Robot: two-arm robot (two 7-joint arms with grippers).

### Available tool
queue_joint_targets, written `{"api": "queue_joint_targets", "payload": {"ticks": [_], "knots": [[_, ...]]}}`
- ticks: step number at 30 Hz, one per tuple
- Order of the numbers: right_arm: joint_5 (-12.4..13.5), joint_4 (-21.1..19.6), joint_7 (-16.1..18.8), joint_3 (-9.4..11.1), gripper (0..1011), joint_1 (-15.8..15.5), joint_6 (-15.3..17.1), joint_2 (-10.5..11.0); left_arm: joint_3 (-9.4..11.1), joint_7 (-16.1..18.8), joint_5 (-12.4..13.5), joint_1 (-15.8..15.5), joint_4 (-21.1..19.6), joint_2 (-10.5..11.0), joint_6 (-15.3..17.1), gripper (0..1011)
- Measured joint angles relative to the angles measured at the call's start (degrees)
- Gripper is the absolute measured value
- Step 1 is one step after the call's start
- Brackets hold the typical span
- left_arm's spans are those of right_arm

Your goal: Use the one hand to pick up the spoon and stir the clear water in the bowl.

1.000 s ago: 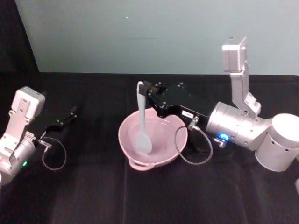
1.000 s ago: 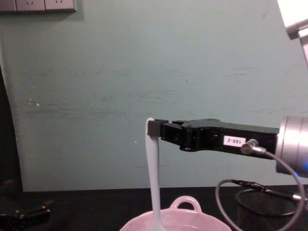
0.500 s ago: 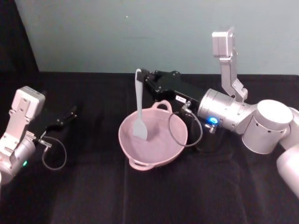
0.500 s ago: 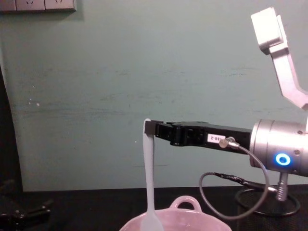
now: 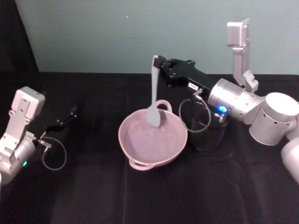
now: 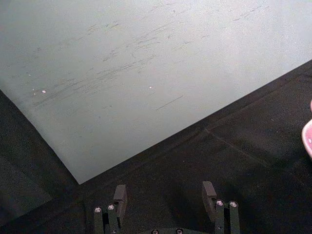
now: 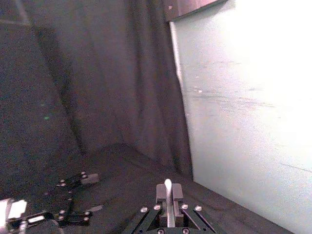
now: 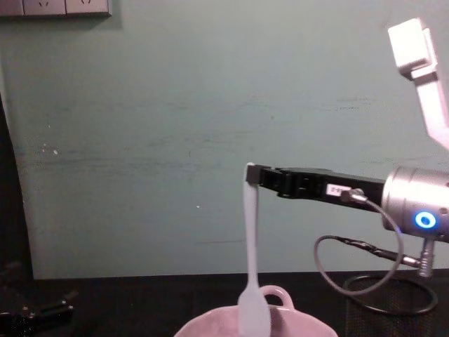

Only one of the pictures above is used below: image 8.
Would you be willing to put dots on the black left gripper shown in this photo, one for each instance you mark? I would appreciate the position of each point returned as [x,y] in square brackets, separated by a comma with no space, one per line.
[21,324]

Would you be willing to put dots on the black table cloth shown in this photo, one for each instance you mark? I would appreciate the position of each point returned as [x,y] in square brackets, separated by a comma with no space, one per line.
[140,305]

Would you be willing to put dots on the black upright panel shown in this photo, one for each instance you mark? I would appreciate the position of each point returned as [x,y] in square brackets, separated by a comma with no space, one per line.
[14,196]

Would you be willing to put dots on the white plastic spatula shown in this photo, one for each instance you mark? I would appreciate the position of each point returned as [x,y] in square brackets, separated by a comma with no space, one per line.
[252,245]

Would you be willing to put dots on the grey wall socket panel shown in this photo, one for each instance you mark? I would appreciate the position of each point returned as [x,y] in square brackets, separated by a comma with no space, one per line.
[52,7]

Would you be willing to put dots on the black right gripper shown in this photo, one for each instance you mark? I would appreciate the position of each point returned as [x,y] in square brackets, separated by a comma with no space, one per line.
[308,184]

